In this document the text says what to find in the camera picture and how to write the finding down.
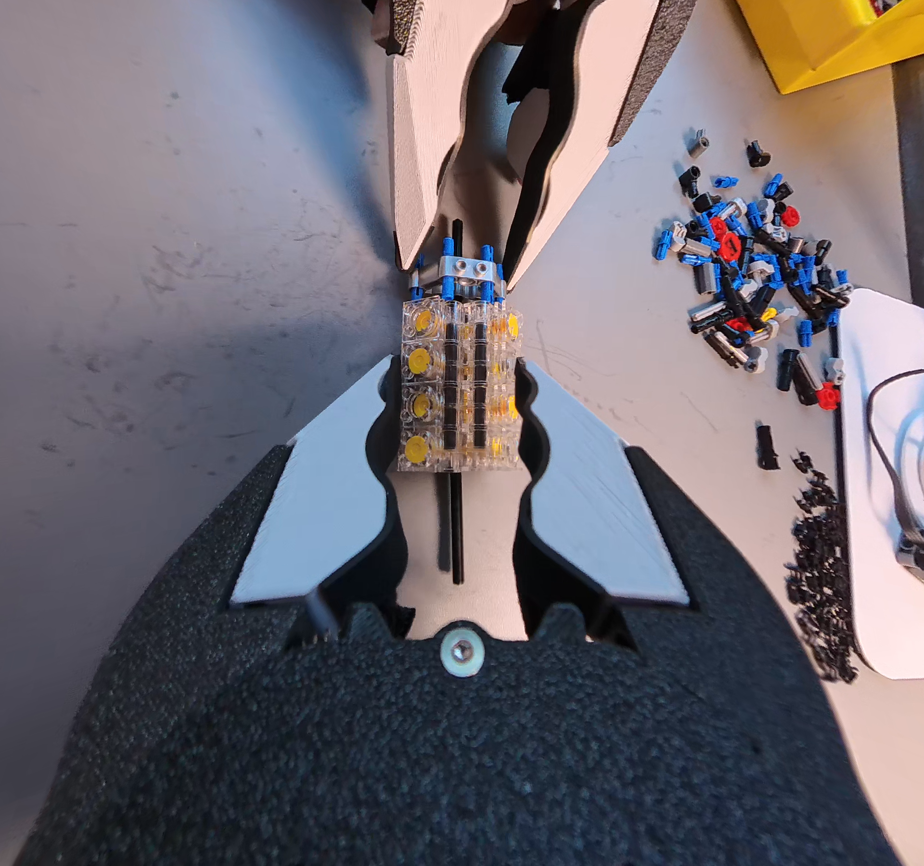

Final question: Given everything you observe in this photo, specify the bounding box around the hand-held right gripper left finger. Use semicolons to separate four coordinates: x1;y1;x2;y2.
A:
230;355;402;641

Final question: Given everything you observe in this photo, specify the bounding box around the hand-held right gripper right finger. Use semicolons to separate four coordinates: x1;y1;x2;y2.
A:
514;359;692;607

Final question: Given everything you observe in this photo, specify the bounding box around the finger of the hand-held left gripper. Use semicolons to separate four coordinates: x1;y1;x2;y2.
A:
392;0;524;272
501;0;670;287

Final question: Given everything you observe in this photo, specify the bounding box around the black axle rod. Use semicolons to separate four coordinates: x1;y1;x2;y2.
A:
448;218;465;586

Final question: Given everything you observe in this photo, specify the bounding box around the clear block with yellow pistons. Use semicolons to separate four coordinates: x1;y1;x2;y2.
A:
396;295;525;474

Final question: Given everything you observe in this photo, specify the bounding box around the grey beam frame with holes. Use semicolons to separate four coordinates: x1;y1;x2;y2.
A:
407;255;507;301

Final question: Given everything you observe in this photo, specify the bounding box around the yellow plastic bin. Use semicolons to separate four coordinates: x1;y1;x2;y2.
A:
712;0;924;95

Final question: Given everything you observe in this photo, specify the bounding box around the pile of black pins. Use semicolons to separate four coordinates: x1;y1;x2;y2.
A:
784;450;860;684

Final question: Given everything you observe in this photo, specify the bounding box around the pile of mixed building parts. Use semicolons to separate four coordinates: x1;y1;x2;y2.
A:
653;127;857;412

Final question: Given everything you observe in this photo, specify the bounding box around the white and wooden book stand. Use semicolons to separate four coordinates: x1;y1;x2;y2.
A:
829;287;924;681

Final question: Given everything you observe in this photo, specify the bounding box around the black motor cable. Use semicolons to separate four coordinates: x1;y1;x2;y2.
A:
865;368;924;529

